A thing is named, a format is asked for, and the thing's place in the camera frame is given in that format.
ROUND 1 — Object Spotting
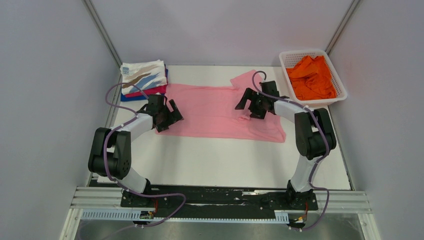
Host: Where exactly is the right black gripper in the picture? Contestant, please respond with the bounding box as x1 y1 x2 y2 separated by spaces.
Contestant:
235 88 267 120

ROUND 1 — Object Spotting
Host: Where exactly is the pink t shirt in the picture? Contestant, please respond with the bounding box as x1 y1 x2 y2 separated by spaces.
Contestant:
161 70 286 143

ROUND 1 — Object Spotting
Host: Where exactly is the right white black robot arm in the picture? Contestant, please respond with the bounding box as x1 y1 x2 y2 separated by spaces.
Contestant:
235 81 337 210

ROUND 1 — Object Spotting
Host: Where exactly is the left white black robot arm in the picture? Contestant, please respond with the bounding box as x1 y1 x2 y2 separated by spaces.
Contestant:
88 94 187 207

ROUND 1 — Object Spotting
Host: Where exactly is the white patterned folded shirt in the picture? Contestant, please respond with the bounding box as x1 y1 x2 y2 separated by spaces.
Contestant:
120 60 168 95

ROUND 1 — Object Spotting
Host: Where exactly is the blue folded shirt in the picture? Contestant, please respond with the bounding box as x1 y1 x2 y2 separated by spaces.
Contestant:
120 93 165 102

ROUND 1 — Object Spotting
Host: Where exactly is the orange t shirt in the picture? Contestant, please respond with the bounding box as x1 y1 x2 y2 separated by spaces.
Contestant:
286 55 337 101

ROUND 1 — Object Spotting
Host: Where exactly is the white plastic basket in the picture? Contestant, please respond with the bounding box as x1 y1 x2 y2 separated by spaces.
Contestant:
279 49 347 106

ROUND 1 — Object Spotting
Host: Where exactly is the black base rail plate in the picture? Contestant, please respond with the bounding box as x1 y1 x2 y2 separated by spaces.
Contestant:
120 185 319 219

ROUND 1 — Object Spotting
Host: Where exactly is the white slotted cable duct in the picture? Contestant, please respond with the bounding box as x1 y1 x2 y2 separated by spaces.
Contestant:
80 209 289 224

